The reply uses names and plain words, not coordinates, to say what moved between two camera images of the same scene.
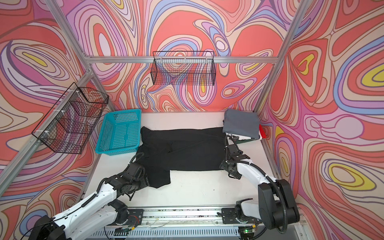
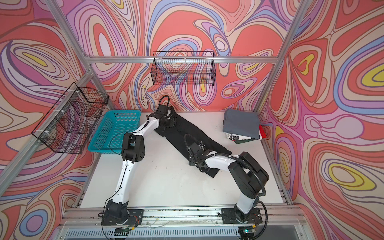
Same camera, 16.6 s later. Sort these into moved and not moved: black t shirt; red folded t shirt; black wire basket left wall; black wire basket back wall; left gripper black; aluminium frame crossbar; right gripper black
Moved: right gripper black; left gripper black; black t shirt
Not moved: black wire basket left wall; black wire basket back wall; aluminium frame crossbar; red folded t shirt
